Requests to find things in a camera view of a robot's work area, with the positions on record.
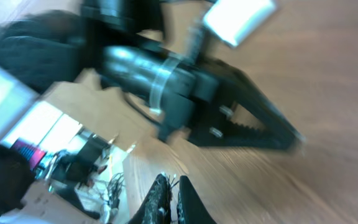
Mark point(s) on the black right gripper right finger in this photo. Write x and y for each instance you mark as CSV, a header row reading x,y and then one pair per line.
x,y
190,209

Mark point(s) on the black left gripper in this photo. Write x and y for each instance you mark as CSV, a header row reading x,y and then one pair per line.
x,y
172,94

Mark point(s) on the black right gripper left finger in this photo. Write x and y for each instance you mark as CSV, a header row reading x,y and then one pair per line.
x,y
155,209

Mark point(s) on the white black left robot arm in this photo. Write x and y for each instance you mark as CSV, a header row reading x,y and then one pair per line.
x,y
123,41

